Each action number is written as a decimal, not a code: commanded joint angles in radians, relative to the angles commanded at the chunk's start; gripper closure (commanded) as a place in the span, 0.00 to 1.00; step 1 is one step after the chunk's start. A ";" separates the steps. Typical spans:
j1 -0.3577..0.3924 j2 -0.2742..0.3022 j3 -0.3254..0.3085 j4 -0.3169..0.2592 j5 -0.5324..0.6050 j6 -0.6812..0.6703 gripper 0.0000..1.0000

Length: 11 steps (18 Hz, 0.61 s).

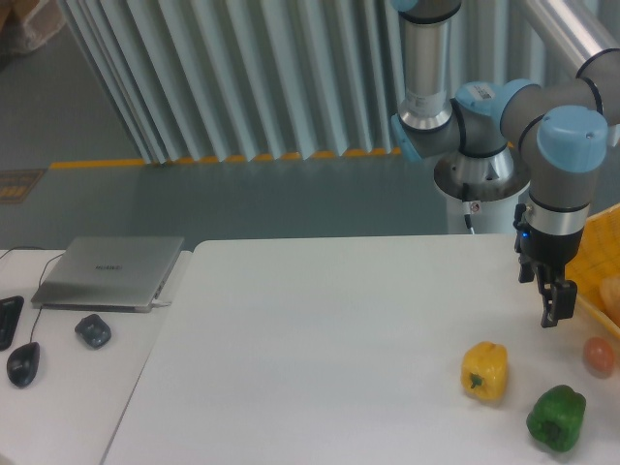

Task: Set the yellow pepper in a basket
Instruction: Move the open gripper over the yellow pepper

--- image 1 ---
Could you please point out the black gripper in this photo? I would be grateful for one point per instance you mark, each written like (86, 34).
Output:
(550, 239)

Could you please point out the yellow bell pepper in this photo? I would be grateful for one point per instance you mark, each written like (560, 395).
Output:
(485, 371)

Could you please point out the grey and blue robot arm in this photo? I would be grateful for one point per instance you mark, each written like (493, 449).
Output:
(495, 142)

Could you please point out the yellow woven basket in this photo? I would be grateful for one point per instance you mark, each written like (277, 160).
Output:
(597, 258)

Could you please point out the bread in basket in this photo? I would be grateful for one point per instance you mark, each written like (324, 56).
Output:
(610, 295)

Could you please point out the green bell pepper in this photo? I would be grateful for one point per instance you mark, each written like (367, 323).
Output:
(556, 418)

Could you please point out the brown egg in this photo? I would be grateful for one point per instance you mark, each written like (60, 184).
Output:
(599, 356)

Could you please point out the grey corrugated partition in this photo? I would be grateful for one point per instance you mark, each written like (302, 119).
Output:
(222, 79)

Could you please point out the silver closed laptop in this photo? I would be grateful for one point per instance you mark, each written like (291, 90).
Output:
(110, 273)

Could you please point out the black earbuds case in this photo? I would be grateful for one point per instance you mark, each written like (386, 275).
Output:
(93, 331)

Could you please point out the black computer mouse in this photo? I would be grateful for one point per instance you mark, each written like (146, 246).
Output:
(23, 364)

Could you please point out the black keyboard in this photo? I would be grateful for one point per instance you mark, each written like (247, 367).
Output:
(10, 310)

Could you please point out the cardboard box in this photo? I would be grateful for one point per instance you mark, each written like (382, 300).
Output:
(28, 25)

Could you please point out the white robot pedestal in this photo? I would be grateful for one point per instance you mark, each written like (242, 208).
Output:
(484, 213)

